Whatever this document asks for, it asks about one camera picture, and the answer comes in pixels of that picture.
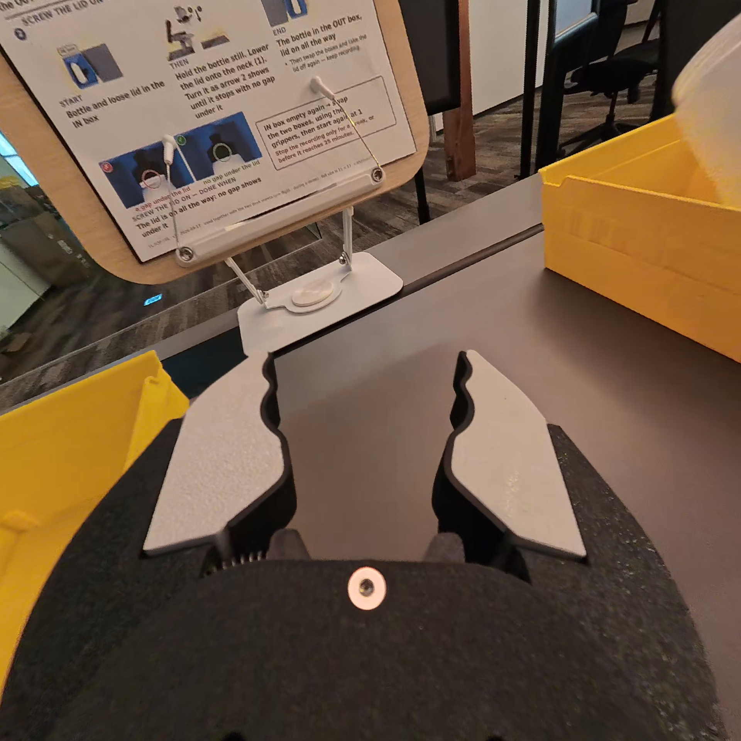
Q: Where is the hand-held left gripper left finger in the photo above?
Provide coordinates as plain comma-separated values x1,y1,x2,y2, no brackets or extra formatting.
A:
142,350,298,565

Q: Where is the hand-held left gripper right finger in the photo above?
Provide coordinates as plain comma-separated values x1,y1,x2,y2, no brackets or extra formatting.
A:
431,350,587,565

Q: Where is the yellow plastic bin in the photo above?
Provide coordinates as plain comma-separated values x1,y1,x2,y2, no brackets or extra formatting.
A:
540,113,741,364
0,350,191,687

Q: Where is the white plastic bottle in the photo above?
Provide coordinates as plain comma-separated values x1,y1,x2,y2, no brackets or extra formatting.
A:
672,26,741,206

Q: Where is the black rectangular table pad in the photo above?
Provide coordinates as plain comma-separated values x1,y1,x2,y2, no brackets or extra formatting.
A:
156,333,273,400

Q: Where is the wooden document board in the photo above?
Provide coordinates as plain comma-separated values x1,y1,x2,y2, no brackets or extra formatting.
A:
0,0,430,286

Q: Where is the black framed glass panel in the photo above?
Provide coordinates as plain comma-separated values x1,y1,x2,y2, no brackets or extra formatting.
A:
521,0,600,177

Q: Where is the black office chair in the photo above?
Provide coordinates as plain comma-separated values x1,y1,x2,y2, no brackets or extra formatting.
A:
564,0,661,145
651,0,741,122

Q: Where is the brown wooden post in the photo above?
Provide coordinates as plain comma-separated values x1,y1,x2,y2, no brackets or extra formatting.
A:
443,0,477,181

